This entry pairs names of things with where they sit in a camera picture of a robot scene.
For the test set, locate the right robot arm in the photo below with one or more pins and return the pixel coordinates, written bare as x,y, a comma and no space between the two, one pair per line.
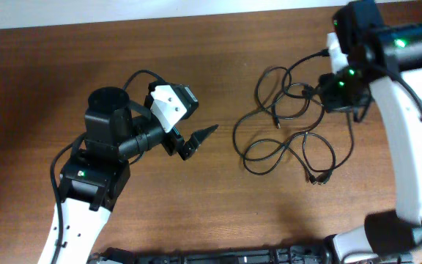
376,63

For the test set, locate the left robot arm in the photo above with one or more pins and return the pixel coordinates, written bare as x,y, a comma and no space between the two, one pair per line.
118,132

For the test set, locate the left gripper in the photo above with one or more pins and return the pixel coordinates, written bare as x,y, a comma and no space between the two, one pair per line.
174,143

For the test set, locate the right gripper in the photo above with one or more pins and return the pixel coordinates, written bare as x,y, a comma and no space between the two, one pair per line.
330,102

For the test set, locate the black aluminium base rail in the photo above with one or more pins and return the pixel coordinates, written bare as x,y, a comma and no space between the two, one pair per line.
299,254

